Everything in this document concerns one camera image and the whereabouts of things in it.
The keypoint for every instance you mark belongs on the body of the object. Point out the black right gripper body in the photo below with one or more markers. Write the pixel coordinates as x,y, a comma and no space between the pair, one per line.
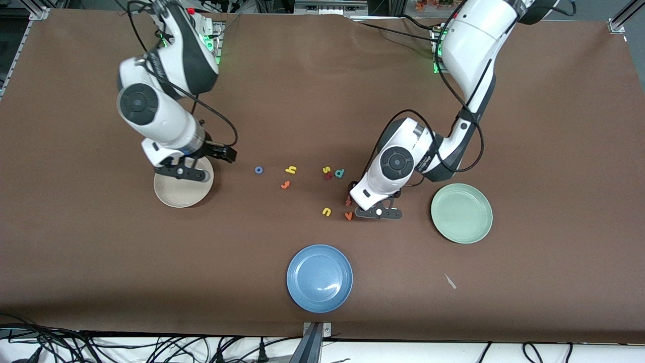
212,150

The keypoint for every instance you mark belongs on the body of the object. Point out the yellow foam letter h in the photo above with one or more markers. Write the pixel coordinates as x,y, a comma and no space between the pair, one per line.
291,170

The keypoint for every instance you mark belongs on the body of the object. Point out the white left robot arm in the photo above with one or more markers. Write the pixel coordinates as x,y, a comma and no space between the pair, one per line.
468,45

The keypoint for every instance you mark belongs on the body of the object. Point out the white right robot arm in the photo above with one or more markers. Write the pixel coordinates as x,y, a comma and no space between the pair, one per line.
161,111

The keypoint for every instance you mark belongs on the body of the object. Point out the beige brown plate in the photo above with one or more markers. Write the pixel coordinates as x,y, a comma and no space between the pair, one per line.
181,196

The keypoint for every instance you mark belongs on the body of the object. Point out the blue plate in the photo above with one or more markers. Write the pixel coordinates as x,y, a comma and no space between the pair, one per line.
319,278

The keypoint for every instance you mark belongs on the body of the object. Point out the brown table cover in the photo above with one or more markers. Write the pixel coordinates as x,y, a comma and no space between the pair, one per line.
322,91

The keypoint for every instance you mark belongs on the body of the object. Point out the light green plate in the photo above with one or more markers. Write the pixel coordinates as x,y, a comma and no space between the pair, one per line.
461,213

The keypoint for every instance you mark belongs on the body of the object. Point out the small white paper scrap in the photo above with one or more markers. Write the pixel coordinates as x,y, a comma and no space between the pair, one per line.
450,282

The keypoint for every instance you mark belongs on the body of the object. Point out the grey box behind table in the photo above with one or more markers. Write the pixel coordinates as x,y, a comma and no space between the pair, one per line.
330,7

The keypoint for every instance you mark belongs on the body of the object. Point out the black power plug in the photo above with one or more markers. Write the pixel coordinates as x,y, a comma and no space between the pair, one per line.
219,357
262,353

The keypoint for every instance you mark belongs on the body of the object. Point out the orange flower decoration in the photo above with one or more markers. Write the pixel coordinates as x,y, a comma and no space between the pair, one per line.
433,4

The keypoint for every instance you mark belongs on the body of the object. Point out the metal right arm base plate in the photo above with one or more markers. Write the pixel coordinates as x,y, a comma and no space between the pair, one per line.
217,38

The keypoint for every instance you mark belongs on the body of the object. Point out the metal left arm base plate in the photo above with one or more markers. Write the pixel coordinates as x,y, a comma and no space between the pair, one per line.
436,50

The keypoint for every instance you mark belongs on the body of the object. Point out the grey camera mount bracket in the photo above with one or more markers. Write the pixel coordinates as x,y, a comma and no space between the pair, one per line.
312,348

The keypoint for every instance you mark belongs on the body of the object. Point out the aluminium frame corner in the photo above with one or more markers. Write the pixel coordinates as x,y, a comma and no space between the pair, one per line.
620,20
39,14

